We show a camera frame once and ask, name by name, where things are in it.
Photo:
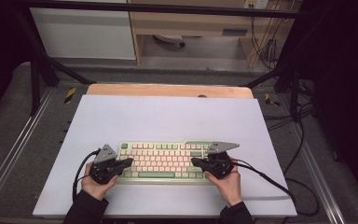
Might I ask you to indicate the white cabinet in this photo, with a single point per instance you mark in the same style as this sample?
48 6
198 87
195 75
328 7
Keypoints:
80 34

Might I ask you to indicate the yellow black tape strip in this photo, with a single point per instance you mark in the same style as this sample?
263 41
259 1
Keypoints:
70 95
271 100

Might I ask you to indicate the cream pink green keyboard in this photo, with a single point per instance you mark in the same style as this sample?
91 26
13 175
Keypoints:
164 161

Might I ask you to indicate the light wooden desk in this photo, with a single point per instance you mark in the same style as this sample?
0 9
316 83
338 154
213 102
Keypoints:
183 23

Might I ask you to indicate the aluminium rail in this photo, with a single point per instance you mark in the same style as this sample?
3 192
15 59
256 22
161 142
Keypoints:
320 180
15 149

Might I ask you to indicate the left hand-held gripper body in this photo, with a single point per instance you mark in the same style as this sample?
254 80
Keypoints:
105 171

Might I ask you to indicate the white power strip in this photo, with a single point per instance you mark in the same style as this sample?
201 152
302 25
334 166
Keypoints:
256 3

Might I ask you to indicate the wooden table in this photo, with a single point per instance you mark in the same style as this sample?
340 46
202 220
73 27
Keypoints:
167 90

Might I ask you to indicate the black metal frame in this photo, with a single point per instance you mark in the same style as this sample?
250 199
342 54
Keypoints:
155 7

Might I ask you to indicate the white table board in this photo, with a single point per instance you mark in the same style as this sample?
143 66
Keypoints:
167 121

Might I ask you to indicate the person's right hand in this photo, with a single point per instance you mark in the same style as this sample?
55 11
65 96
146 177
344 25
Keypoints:
230 189

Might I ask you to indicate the office chair base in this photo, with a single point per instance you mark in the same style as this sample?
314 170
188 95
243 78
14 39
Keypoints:
169 39

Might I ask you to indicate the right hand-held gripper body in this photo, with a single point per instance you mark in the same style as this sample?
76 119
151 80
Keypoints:
219 166

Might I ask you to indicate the person's left hand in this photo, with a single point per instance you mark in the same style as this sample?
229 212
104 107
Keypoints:
98 189

